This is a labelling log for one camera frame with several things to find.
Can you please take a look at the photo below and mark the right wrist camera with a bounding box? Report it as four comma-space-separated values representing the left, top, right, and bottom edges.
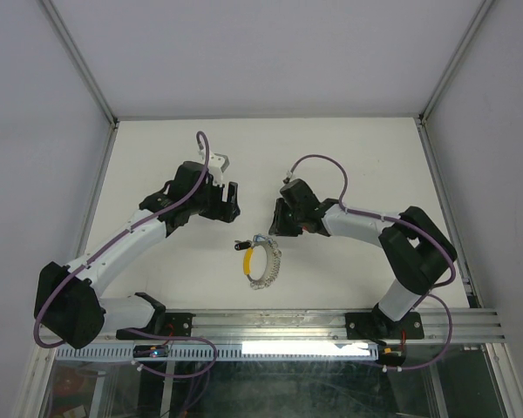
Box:
282, 171, 294, 184

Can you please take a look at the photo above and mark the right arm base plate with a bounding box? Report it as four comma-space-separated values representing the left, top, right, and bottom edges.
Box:
344, 311, 425, 342

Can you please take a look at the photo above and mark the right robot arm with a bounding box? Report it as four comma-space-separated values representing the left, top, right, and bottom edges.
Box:
269, 179, 457, 343

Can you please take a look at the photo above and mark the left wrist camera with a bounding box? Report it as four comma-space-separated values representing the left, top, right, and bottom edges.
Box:
199, 150, 230, 186

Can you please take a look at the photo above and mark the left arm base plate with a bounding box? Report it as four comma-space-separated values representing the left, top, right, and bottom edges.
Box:
116, 311, 195, 340

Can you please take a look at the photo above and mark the large steel keyring yellow handle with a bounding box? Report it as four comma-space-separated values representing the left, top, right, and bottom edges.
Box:
242, 239, 282, 290

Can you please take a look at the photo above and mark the black key tag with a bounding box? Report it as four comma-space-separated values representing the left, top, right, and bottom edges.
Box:
234, 241, 252, 251

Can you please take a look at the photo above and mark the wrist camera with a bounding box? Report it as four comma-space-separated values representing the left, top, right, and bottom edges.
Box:
199, 150, 230, 186
282, 171, 294, 184

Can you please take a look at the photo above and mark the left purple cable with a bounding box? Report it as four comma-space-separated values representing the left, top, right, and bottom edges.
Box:
33, 130, 220, 380

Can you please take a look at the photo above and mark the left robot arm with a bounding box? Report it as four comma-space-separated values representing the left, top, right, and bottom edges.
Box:
34, 154, 240, 348

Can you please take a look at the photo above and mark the aluminium front rail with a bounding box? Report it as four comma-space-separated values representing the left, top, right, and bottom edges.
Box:
37, 307, 506, 345

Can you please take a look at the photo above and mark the slotted cable duct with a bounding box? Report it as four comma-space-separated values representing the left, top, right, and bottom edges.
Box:
56, 340, 378, 362

